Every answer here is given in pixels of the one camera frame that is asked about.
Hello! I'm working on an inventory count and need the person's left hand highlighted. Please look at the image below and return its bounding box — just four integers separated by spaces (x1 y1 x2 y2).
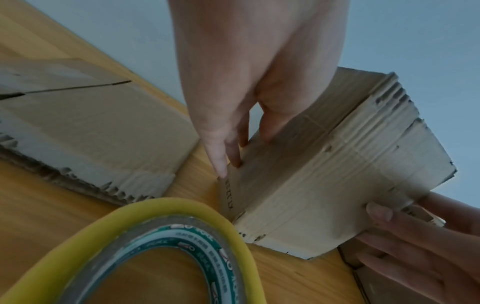
166 0 348 179

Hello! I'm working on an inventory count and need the person's right hand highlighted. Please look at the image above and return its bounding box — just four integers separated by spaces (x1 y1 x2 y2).
353 191 480 304

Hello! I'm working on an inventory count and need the brown cardboard paper box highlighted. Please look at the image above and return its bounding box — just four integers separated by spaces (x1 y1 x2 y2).
218 66 459 261
337 237 391 304

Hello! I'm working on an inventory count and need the stack of cardboard boxes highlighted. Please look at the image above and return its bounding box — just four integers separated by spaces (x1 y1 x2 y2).
0 58 202 207

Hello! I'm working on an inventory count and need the yellow tape roll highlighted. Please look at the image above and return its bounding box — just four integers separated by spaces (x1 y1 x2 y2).
0 197 268 304

